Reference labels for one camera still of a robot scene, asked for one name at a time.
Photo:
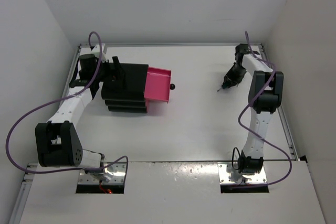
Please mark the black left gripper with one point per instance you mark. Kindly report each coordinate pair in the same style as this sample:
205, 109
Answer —
116, 75

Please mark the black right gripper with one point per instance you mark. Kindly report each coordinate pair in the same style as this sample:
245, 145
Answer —
230, 77

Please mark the green stubby screwdriver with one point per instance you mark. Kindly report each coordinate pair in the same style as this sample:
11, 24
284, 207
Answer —
223, 87

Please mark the pink top drawer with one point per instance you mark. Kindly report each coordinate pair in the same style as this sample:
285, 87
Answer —
158, 85

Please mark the pink drawer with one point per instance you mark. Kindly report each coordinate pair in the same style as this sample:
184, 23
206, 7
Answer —
149, 102
158, 85
155, 109

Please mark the pink bottom drawer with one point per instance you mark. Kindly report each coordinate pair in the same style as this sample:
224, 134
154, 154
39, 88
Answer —
155, 109

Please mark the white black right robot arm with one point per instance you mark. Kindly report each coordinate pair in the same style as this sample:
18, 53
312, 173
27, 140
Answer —
264, 98

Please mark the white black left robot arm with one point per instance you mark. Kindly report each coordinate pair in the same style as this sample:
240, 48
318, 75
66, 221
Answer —
57, 141

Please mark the black drawer cabinet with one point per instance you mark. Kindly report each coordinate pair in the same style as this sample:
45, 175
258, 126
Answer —
131, 100

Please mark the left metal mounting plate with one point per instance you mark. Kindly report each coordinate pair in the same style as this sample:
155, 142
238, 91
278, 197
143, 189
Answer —
112, 175

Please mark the metal mounting plate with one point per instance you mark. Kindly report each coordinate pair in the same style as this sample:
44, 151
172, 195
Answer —
112, 175
231, 177

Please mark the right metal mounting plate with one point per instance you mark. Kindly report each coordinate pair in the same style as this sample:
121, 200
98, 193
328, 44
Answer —
231, 177

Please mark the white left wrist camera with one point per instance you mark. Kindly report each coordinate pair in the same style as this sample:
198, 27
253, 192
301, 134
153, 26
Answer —
99, 51

